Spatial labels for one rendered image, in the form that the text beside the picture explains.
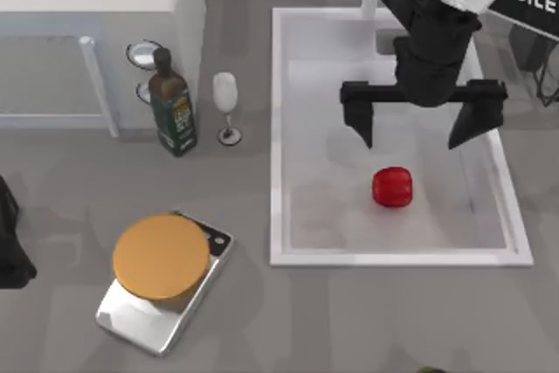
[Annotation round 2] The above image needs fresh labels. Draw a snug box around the round microwave knob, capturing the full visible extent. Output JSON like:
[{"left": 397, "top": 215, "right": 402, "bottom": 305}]
[
  {"left": 126, "top": 40, "right": 163, "bottom": 71},
  {"left": 135, "top": 79, "right": 155, "bottom": 102}
]

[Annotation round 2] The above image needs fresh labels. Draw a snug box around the clear wine glass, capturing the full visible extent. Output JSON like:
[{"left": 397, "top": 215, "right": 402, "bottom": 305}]
[{"left": 211, "top": 72, "right": 243, "bottom": 147}]

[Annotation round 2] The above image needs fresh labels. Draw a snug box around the dark green bottle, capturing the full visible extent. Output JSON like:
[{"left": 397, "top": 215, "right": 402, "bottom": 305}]
[{"left": 148, "top": 46, "right": 199, "bottom": 158}]

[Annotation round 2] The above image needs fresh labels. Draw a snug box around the red bell pepper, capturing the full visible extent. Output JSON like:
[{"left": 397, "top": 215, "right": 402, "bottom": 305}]
[{"left": 371, "top": 166, "right": 415, "bottom": 209}]

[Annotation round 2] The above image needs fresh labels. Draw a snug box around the silver scale with orange plate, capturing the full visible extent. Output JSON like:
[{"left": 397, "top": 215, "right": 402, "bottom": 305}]
[{"left": 95, "top": 210, "right": 234, "bottom": 356}]

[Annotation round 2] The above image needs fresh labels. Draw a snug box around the white sink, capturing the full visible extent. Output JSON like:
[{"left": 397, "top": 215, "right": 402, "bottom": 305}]
[{"left": 269, "top": 6, "right": 535, "bottom": 267}]

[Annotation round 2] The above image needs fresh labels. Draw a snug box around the pale microwave door handle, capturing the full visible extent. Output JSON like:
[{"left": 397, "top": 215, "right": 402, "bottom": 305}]
[{"left": 79, "top": 35, "right": 121, "bottom": 138}]

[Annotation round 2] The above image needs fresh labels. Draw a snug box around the microwave oven door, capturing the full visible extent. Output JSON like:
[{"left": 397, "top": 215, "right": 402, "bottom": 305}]
[{"left": 0, "top": 12, "right": 115, "bottom": 130}]

